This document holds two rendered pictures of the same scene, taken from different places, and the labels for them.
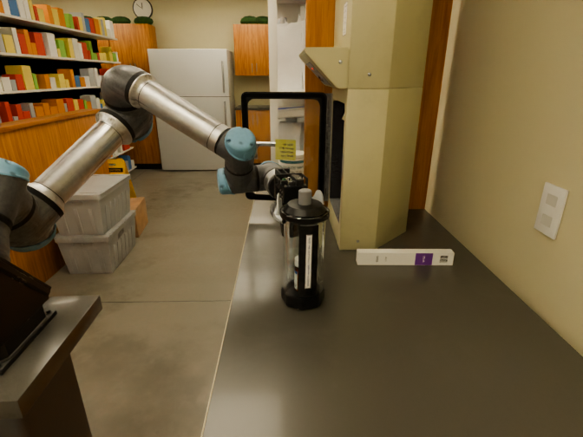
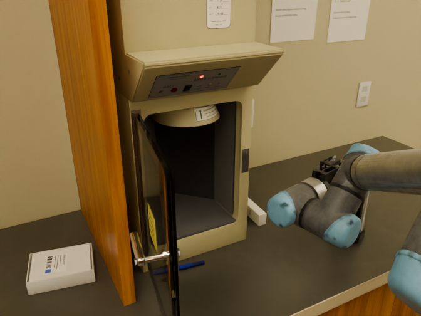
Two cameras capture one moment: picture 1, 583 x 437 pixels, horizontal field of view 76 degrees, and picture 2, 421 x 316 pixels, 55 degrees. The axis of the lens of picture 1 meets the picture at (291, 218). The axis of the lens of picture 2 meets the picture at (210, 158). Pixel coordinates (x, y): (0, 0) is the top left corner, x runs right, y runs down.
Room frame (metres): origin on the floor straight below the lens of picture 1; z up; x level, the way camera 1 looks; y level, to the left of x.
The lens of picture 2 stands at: (1.57, 0.69, 1.66)
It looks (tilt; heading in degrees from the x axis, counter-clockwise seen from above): 25 degrees down; 244
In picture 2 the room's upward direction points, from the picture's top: straight up
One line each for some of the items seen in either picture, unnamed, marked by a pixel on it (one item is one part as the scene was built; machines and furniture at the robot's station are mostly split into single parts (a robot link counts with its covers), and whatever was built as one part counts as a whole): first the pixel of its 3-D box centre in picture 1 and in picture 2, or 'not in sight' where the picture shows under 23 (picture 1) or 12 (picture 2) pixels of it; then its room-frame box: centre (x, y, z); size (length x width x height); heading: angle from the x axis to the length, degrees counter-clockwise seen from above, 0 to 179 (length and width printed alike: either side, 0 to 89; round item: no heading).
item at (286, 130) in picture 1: (284, 149); (155, 227); (1.37, 0.03, 1.19); 0.30 x 0.01 x 0.40; 82
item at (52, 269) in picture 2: not in sight; (61, 267); (1.55, -0.23, 0.96); 0.16 x 0.12 x 0.04; 171
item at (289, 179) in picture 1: (287, 190); (329, 180); (0.89, 0.01, 1.18); 0.12 x 0.08 x 0.09; 16
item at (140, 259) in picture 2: not in sight; (146, 247); (1.41, 0.10, 1.20); 0.10 x 0.05 x 0.03; 82
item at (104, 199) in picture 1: (94, 203); not in sight; (2.81, 1.57, 0.49); 0.60 x 0.42 x 0.33; 1
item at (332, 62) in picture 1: (320, 69); (207, 74); (1.19, -0.09, 1.46); 0.32 x 0.12 x 0.10; 1
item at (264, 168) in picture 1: (271, 176); (292, 205); (1.05, 0.06, 1.17); 0.11 x 0.09 x 0.08; 16
